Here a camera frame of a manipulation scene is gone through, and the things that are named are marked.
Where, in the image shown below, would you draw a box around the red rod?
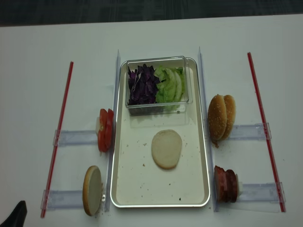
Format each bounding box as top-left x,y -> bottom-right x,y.
247,52 -> 286,212
40,61 -> 74,218

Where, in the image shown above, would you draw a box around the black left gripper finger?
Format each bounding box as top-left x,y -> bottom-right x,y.
0,201 -> 27,227

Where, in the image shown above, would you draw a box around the upright bun half left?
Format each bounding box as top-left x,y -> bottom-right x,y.
82,166 -> 102,216

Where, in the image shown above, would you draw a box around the clear plastic container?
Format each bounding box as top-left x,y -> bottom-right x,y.
125,56 -> 191,116

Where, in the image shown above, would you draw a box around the meat patty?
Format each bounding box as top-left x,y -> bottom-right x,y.
226,169 -> 238,203
214,166 -> 228,202

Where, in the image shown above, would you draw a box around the upper right clear track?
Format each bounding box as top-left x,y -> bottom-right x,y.
227,123 -> 272,140

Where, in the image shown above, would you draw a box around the right red rod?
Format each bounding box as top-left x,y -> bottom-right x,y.
247,52 -> 286,212

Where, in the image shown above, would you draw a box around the left red rod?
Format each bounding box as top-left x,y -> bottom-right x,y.
40,61 -> 74,218

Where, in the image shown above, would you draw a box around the green lettuce in container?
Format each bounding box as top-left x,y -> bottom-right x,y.
154,66 -> 185,103

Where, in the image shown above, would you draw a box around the bun bottom on tray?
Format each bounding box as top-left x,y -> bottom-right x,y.
151,130 -> 182,169

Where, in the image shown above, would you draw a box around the front sesame bun top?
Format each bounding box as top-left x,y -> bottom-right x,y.
208,94 -> 227,141

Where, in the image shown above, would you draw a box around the purple cabbage pieces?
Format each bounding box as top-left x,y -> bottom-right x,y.
128,64 -> 160,105

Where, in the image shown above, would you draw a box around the lower left clear track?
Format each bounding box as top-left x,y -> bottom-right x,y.
41,190 -> 83,210

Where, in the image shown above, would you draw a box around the white pusher behind tomato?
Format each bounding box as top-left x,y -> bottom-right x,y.
95,117 -> 100,135

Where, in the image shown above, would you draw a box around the white pusher behind patties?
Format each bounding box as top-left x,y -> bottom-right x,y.
235,174 -> 243,199

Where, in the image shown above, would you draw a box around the rear meat patty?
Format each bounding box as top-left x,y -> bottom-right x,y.
226,169 -> 238,203

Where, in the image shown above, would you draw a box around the upper left clear track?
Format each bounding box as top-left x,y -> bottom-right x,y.
53,130 -> 98,146

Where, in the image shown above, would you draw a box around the sesame bun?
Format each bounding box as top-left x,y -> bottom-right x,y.
222,95 -> 236,140
208,94 -> 227,141

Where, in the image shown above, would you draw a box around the tomato slice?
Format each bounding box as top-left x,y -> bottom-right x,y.
98,109 -> 108,152
104,109 -> 114,150

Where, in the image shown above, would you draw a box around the inner tomato slice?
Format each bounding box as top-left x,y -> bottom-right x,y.
104,109 -> 114,150

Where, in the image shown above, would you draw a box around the outer tomato slice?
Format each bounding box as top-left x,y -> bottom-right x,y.
98,109 -> 108,152

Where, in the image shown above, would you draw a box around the white metal tray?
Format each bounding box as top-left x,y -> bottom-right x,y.
110,57 -> 210,208

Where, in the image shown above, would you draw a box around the rear sesame bun top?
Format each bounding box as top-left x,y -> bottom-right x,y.
222,95 -> 236,140

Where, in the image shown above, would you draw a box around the left long clear rail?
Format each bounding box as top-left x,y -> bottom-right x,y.
103,50 -> 121,212

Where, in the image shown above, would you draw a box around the front meat patty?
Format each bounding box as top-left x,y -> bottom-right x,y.
214,166 -> 228,202

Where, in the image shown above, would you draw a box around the lower right clear track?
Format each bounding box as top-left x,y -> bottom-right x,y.
237,183 -> 284,203

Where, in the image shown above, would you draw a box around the clear track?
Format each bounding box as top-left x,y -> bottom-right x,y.
53,130 -> 98,146
237,183 -> 284,203
227,123 -> 272,140
41,190 -> 83,210

